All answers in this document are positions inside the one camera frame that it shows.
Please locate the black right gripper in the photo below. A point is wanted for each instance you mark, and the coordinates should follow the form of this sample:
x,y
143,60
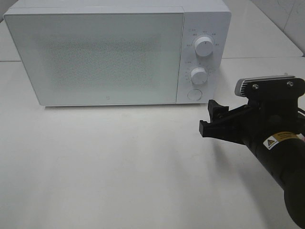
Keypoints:
x,y
265,124

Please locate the white round door button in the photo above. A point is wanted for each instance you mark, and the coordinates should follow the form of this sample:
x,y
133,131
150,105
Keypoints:
x,y
194,95

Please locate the white microwave door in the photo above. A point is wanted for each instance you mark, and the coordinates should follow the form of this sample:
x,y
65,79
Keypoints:
x,y
95,59

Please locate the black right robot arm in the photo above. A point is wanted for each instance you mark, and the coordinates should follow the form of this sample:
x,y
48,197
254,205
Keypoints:
x,y
287,168

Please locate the white lower microwave knob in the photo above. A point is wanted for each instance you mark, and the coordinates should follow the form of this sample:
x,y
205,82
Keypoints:
x,y
199,76

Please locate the white microwave knob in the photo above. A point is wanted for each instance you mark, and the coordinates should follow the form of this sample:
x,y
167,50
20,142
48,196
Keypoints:
x,y
204,46
199,76

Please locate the white microwave oven body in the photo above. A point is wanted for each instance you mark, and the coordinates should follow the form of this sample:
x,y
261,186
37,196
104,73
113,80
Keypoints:
x,y
201,18

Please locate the white upper microwave knob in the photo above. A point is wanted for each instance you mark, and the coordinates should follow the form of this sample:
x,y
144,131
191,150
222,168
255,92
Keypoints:
x,y
204,46

